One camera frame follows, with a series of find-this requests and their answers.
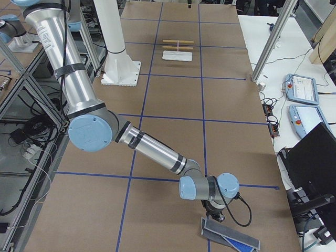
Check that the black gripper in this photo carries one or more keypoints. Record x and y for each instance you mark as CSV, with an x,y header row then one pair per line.
x,y
217,209

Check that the grey blue microfibre towel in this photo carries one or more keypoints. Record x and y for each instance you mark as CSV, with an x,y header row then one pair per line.
x,y
227,236

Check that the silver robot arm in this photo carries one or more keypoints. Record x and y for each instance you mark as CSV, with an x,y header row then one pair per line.
x,y
12,29
93,126

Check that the lower wooden rack dowel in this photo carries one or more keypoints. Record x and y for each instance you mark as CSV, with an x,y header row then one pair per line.
x,y
176,48

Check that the wooden rack dowel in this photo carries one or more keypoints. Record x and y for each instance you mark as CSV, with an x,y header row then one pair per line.
x,y
176,48
178,41

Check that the upper wooden rack dowel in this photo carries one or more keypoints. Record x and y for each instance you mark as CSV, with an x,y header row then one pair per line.
x,y
178,41

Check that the black laptop computer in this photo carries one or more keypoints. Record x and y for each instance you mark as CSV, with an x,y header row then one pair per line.
x,y
310,165

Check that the near teach pendant tablet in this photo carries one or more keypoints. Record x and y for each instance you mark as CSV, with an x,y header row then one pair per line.
x,y
305,118

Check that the teach pendant tablet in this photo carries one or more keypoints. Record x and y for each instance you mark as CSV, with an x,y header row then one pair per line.
x,y
305,118
301,89

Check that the far teach pendant tablet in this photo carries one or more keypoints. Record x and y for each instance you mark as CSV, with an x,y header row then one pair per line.
x,y
301,89

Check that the white central pedestal column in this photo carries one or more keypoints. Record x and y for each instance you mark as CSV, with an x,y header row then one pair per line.
x,y
119,68

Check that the aluminium frame post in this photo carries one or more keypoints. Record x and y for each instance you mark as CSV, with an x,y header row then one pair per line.
x,y
273,38

